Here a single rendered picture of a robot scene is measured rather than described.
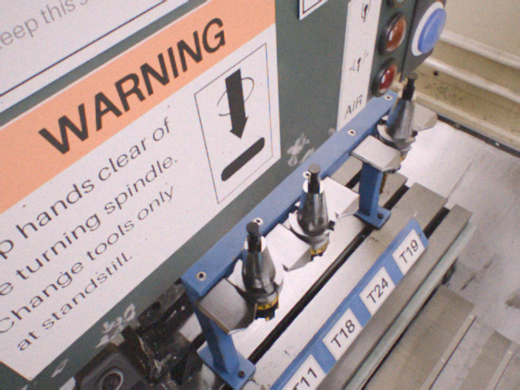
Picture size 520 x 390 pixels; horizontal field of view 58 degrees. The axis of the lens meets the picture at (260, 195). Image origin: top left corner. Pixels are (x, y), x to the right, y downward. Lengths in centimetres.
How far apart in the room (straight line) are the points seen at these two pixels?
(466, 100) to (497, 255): 39
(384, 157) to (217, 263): 30
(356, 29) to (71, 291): 19
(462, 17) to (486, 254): 55
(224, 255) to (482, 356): 71
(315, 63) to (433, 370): 91
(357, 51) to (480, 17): 93
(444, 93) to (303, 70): 110
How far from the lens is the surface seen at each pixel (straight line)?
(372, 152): 74
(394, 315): 95
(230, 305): 60
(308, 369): 85
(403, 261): 97
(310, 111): 26
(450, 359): 114
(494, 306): 124
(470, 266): 125
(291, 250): 63
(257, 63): 20
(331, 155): 72
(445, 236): 106
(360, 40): 27
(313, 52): 24
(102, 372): 46
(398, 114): 74
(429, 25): 34
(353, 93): 29
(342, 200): 68
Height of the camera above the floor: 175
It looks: 52 degrees down
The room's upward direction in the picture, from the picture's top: 6 degrees counter-clockwise
